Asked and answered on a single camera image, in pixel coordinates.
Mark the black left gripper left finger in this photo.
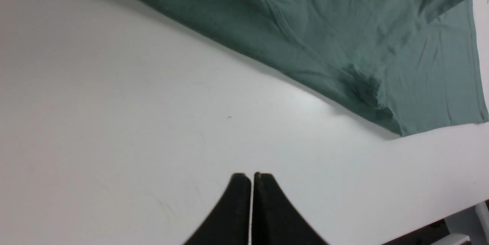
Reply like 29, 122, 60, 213
185, 173, 251, 245

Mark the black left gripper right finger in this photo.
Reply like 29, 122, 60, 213
252, 172, 328, 245

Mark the green long-sleeved shirt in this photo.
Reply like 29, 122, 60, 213
140, 0, 488, 136

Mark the white table frame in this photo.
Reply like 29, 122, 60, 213
433, 201, 489, 245

